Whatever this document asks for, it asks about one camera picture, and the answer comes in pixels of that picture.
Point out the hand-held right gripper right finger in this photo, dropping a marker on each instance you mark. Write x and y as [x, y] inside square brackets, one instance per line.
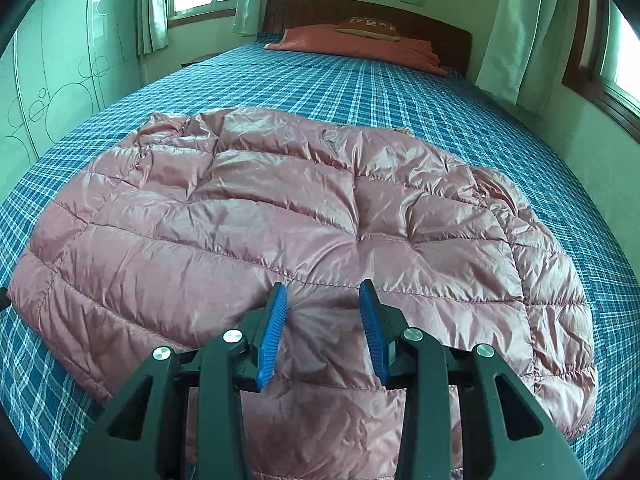
[372, 330]

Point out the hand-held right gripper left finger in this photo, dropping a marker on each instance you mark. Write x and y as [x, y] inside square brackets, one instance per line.
[272, 335]

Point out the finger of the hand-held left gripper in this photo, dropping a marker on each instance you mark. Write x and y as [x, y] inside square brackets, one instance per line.
[3, 299]

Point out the pink puffer jacket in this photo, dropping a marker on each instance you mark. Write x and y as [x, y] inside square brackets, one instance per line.
[250, 220]

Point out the white wardrobe with circle pattern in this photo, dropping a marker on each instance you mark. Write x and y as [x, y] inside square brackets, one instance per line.
[60, 70]

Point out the bed with blue plaid sheet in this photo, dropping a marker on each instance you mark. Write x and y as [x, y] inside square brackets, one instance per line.
[350, 95]

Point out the orange pillow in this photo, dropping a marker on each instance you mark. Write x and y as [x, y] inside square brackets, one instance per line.
[350, 47]

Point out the dark wooden nightstand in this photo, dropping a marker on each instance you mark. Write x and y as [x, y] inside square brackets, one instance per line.
[200, 59]

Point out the brown patterned cushion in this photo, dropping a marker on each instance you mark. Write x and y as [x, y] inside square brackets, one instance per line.
[370, 25]

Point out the dark wooden headboard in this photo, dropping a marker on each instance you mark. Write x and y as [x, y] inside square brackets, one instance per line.
[310, 12]

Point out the window with wooden sill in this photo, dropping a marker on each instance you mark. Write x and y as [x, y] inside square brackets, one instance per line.
[615, 60]

